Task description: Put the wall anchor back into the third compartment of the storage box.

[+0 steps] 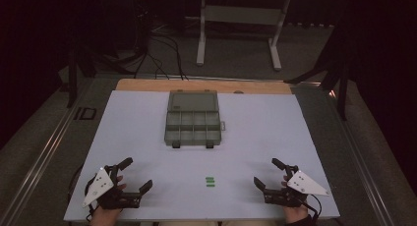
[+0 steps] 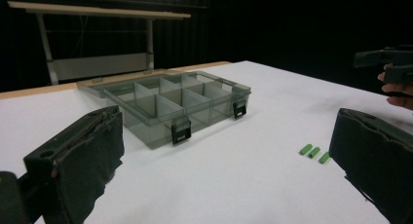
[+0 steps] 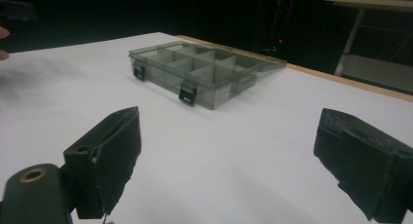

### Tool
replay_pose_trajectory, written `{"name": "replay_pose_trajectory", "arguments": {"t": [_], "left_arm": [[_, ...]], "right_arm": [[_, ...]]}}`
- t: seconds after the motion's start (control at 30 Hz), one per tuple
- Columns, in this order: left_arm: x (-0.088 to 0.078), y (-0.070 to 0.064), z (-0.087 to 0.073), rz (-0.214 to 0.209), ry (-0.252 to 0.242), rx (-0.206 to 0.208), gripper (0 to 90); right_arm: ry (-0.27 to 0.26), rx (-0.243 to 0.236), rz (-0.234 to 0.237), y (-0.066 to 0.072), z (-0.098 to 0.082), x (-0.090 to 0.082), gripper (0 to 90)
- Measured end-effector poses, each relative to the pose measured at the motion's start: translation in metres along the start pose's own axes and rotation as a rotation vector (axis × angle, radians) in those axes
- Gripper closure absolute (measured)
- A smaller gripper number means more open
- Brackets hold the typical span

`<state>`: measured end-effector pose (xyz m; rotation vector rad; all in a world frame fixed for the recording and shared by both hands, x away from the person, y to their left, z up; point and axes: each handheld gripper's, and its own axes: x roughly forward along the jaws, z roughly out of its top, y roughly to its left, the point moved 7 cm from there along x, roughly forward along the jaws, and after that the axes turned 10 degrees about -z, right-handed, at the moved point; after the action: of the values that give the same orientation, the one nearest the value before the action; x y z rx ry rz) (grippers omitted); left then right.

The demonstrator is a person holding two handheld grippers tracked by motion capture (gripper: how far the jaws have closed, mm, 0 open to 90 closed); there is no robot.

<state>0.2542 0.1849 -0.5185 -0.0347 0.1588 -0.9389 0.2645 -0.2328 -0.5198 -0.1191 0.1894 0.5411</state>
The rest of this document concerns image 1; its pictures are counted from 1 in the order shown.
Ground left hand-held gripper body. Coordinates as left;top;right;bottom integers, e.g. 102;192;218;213
82;165;143;210

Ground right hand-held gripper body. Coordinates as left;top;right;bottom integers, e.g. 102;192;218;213
264;165;330;208

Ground clear grey compartment box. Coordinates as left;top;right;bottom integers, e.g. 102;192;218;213
164;89;227;150

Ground person's right hand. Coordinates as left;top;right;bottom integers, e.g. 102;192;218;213
280;175;310;225

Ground person's left hand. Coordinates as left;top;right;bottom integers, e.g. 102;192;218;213
89;175;128;226

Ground black stand legs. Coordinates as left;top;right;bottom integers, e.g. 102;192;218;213
65;45;139;109

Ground black tripod legs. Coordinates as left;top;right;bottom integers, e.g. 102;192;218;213
283;19;353;121

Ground left hand-held gripper black cable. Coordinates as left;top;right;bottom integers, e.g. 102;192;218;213
84;177;99;222

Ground hand-held gripper black cable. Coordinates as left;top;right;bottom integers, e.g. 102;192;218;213
84;177;99;222
303;194;323;222

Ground right hand-held gripper black cable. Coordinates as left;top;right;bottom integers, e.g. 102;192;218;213
303;194;323;222

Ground metal floor rail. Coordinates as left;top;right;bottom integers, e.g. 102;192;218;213
0;78;96;226
323;85;396;226

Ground black floor cables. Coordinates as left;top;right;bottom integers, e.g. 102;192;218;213
132;28;190;82

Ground white metal stand frame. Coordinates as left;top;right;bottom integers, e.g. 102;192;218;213
196;0;293;72

